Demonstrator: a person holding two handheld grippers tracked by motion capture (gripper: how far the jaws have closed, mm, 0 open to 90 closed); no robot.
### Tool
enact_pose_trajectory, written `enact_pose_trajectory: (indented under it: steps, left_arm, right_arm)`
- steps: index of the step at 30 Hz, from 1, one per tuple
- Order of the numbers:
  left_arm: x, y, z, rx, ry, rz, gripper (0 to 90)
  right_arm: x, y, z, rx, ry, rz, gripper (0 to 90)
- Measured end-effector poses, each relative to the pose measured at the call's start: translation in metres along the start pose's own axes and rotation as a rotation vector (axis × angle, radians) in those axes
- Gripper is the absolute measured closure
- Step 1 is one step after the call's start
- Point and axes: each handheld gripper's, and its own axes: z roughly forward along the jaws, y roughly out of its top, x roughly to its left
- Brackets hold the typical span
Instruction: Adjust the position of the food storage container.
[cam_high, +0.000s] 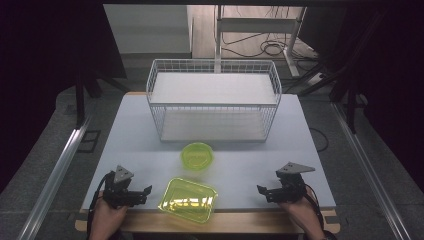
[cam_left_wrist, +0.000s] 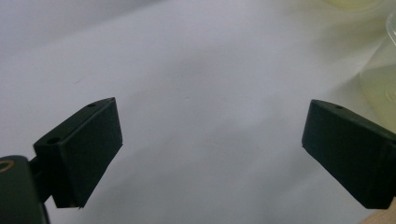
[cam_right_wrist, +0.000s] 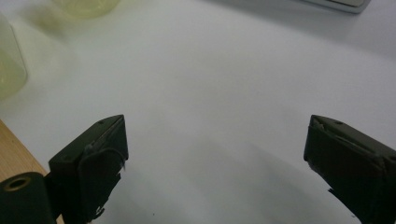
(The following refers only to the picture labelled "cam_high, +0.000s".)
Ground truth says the person's left hand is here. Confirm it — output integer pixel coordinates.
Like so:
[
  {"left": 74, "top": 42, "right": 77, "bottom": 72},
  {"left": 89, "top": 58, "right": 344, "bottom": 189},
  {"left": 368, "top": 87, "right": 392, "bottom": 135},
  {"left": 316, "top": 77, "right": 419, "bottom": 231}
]
[{"left": 88, "top": 191, "right": 130, "bottom": 240}]

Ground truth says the black looped floor cable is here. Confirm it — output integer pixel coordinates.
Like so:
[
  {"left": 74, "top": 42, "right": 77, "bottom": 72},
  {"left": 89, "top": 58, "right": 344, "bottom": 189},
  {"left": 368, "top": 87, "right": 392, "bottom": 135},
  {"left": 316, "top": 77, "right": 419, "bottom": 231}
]
[{"left": 308, "top": 127, "right": 330, "bottom": 154}]

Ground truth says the white power strip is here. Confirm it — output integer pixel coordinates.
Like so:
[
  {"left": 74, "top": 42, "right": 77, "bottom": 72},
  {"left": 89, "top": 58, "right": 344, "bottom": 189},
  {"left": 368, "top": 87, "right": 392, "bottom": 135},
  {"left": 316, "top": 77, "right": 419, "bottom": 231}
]
[{"left": 305, "top": 71, "right": 327, "bottom": 87}]

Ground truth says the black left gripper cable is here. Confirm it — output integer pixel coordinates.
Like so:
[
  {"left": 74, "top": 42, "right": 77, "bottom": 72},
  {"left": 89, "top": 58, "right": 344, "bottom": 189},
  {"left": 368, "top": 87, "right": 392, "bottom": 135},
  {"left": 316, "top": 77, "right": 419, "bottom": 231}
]
[{"left": 85, "top": 171, "right": 114, "bottom": 240}]

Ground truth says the bundle of black floor cables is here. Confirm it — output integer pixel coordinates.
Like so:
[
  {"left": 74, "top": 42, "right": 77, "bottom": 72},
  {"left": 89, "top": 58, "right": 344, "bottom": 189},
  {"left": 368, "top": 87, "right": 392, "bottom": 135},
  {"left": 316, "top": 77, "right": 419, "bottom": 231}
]
[{"left": 221, "top": 5, "right": 319, "bottom": 60}]

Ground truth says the black metal stand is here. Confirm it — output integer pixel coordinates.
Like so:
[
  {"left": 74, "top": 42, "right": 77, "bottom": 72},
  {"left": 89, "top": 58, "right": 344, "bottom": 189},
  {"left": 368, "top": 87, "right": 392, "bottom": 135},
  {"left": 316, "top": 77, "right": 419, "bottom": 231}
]
[
  {"left": 295, "top": 13, "right": 384, "bottom": 135},
  {"left": 73, "top": 58, "right": 132, "bottom": 130}
]

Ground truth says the person's right hand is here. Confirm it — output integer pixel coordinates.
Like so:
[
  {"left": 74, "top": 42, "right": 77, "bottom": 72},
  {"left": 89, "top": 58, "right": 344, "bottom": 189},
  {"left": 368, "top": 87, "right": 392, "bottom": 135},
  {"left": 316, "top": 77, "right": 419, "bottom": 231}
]
[{"left": 277, "top": 186, "right": 327, "bottom": 240}]

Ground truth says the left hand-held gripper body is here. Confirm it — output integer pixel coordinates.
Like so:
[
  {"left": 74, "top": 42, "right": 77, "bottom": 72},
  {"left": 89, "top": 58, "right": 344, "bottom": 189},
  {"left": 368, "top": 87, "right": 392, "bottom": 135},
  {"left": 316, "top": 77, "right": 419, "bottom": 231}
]
[{"left": 102, "top": 164, "right": 145, "bottom": 210}]

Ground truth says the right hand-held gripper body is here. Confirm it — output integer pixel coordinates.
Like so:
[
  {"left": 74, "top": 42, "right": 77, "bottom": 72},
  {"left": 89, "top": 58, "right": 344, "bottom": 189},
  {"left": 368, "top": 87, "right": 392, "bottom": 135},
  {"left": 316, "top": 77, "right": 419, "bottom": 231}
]
[{"left": 275, "top": 161, "right": 316, "bottom": 204}]

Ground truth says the rectangular green plastic tray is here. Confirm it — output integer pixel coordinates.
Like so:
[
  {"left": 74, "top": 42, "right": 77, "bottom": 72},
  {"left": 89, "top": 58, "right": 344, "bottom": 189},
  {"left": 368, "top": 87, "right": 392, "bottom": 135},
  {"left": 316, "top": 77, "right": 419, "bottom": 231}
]
[{"left": 157, "top": 176, "right": 219, "bottom": 224}]

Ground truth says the white wire two-tier rack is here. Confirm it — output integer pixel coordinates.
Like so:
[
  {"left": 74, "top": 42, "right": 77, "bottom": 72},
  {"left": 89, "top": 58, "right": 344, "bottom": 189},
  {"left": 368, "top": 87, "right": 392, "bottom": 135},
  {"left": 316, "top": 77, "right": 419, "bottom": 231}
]
[{"left": 145, "top": 58, "right": 283, "bottom": 144}]

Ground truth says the round green plastic bowl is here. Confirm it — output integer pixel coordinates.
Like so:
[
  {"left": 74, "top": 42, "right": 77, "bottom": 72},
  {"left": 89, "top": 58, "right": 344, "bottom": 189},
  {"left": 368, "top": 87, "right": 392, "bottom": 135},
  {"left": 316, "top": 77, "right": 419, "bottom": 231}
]
[{"left": 180, "top": 141, "right": 215, "bottom": 172}]

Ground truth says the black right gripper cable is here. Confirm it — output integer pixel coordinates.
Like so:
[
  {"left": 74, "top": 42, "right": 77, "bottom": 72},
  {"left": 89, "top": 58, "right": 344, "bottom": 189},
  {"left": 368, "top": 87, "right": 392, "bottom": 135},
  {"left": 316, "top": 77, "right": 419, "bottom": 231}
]
[{"left": 301, "top": 185, "right": 338, "bottom": 240}]

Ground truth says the dark curtain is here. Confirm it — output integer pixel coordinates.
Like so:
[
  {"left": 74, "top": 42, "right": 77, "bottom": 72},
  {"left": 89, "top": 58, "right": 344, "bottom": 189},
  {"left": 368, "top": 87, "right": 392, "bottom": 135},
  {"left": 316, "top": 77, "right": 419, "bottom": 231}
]
[
  {"left": 0, "top": 0, "right": 128, "bottom": 194},
  {"left": 328, "top": 0, "right": 424, "bottom": 184}
]

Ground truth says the white metal desk frame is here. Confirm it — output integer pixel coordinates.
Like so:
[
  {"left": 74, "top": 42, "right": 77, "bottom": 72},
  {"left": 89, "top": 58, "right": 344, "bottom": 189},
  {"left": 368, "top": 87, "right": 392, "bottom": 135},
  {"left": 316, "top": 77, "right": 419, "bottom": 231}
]
[{"left": 214, "top": 4, "right": 308, "bottom": 78}]

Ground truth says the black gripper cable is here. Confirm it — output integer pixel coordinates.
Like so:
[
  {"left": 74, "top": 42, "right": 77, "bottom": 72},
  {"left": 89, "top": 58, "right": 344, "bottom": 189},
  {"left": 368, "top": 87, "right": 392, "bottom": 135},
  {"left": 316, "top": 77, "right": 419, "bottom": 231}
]
[
  {"left": 301, "top": 185, "right": 338, "bottom": 240},
  {"left": 85, "top": 171, "right": 114, "bottom": 240}
]

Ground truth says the grey cabinet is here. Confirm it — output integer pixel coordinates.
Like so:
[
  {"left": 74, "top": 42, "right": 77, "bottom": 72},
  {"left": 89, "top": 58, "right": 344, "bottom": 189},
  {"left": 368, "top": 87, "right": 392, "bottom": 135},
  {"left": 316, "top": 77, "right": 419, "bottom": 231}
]
[{"left": 103, "top": 4, "right": 194, "bottom": 60}]

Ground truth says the aluminium rail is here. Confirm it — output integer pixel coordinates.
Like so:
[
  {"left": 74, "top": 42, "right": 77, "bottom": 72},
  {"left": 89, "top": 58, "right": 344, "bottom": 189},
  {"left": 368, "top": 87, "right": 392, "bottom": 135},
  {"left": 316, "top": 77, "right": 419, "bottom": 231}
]
[
  {"left": 17, "top": 114, "right": 94, "bottom": 240},
  {"left": 330, "top": 100, "right": 414, "bottom": 240}
]

